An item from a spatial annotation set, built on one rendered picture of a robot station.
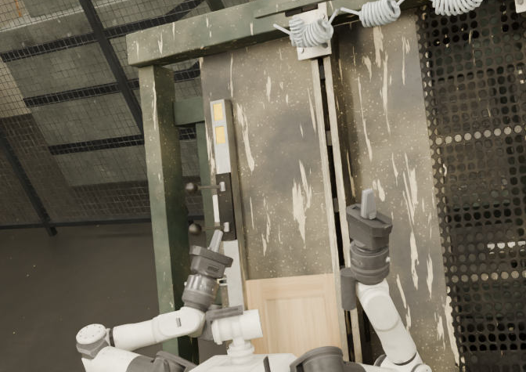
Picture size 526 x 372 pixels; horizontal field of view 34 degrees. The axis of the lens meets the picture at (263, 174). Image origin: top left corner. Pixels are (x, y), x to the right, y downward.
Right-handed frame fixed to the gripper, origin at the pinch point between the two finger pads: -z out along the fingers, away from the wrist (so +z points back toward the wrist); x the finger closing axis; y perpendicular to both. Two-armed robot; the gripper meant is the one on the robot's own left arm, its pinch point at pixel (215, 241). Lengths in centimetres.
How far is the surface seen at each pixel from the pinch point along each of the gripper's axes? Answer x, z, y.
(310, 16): 0, -64, 18
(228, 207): 5.5, -12.9, -13.6
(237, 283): 15.3, 7.3, -13.9
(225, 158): 0.4, -26.7, -14.2
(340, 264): 30.5, -3.2, 15.8
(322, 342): 37.4, 17.3, 4.9
